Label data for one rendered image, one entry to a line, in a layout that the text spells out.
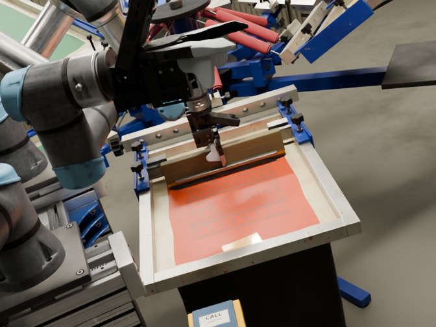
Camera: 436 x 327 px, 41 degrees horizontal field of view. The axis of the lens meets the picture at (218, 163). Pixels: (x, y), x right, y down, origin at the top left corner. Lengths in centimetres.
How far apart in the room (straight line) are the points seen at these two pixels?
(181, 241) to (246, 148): 41
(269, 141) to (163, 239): 48
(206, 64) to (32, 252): 60
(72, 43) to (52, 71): 244
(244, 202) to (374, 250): 133
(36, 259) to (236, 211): 73
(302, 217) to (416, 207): 166
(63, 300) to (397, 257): 199
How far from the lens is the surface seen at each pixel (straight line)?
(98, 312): 128
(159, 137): 223
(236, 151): 191
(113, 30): 157
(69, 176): 90
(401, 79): 235
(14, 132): 162
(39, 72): 85
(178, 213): 182
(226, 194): 183
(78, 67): 82
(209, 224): 172
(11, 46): 101
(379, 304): 272
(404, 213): 322
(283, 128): 198
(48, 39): 170
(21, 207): 117
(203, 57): 73
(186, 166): 191
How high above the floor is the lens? 189
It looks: 28 degrees down
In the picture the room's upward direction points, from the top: 17 degrees counter-clockwise
